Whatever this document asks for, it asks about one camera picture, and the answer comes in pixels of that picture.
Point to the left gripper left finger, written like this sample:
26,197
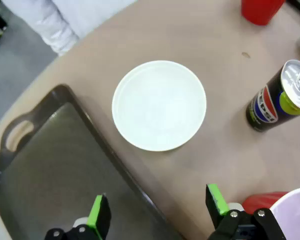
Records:
100,220

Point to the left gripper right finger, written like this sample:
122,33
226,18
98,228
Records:
222,220

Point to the red plastic cup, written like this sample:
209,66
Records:
297,210
261,11

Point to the white plastic bowl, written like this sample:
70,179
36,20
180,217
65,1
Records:
158,105

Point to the person's right forearm white sleeve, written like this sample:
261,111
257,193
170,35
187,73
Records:
57,32

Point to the brown plastic tray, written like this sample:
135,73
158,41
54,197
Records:
60,162

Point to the black soda can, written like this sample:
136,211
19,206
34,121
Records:
267,107

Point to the person in white hoodie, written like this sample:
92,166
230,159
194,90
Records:
97,15

